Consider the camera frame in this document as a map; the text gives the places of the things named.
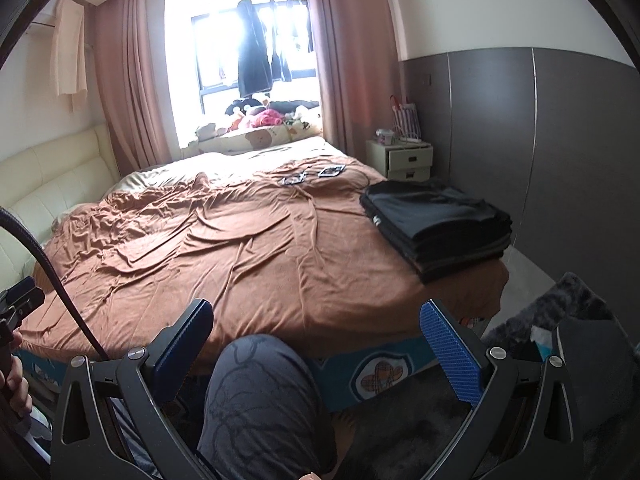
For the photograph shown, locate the black braided cable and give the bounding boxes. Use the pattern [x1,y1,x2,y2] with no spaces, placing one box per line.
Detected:
[0,207,108,361]

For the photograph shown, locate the blue printed bed skirt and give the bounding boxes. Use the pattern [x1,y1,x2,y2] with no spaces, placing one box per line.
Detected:
[15,330,501,411]

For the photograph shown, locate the striped bag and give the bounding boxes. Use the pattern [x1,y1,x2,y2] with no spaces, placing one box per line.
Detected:
[392,100,423,142]

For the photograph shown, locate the beige hanging cloth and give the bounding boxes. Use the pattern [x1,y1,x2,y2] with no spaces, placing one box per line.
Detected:
[50,0,93,113]

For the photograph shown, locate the bed with brown sheet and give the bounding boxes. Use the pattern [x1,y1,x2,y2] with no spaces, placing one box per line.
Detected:
[15,135,511,361]

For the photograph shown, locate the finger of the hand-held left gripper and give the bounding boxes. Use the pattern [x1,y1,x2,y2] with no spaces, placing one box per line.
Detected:
[0,275,46,317]

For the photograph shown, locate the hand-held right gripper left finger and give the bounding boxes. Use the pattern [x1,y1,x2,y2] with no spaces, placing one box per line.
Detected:
[50,297,216,480]

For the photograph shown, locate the cream nightstand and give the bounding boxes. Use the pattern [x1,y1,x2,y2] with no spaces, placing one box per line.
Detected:
[365,139,435,183]

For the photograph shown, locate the dark hanging coat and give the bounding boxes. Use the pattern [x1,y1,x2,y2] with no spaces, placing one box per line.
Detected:
[236,0,275,97]

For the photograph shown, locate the dark hanging garment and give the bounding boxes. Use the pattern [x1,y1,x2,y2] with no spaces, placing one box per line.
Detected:
[270,0,293,83]

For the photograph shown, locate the cream padded headboard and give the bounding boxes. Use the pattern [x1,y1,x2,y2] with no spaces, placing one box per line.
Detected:
[0,122,123,281]

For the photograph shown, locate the person's left hand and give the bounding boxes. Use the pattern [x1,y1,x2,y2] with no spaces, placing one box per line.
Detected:
[0,330,33,421]

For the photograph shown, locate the window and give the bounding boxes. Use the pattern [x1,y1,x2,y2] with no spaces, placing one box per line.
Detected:
[164,0,323,148]

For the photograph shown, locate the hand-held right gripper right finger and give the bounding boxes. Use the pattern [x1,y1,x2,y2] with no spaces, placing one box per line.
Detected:
[419,299,591,480]

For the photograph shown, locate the pink curtain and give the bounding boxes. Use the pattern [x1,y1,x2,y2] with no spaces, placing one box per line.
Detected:
[92,0,183,176]
[301,0,407,153]

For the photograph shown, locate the stack of dark clothes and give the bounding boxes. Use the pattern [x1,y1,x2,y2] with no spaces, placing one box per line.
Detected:
[359,180,513,285]

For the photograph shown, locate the person's left leg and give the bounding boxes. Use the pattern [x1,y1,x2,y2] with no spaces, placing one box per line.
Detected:
[107,395,161,480]

